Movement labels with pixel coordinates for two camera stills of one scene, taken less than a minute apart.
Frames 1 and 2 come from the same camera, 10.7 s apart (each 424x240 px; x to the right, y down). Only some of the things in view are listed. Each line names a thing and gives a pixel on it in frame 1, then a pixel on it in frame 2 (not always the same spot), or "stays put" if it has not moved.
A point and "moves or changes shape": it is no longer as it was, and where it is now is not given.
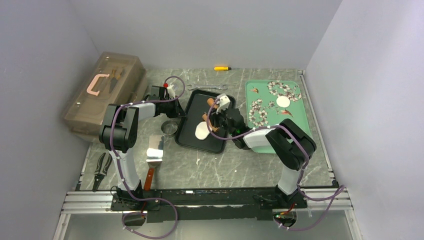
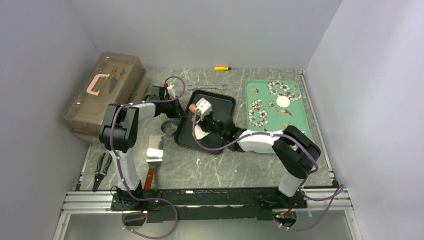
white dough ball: [202, 131] stays put
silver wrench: [220, 86] stays put
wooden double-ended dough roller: [211, 102] moves or changes shape
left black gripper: [178, 112] stays put
